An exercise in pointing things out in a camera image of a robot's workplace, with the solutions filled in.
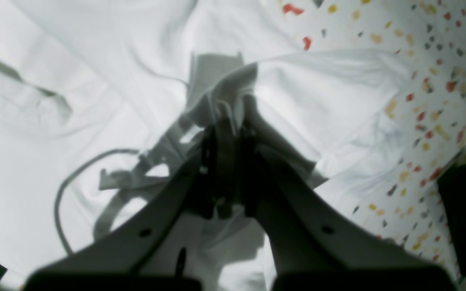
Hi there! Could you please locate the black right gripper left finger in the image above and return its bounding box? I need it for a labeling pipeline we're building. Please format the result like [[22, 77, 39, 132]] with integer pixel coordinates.
[[25, 125, 227, 291]]

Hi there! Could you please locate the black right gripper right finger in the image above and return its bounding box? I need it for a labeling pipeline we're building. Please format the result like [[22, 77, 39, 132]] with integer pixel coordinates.
[[238, 123, 455, 291]]

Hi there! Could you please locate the white T-shirt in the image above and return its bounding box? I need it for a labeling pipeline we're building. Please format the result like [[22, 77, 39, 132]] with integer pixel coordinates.
[[0, 0, 413, 291]]

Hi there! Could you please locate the terrazzo patterned table cloth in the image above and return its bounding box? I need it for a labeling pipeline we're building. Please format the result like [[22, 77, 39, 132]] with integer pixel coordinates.
[[261, 0, 466, 291]]

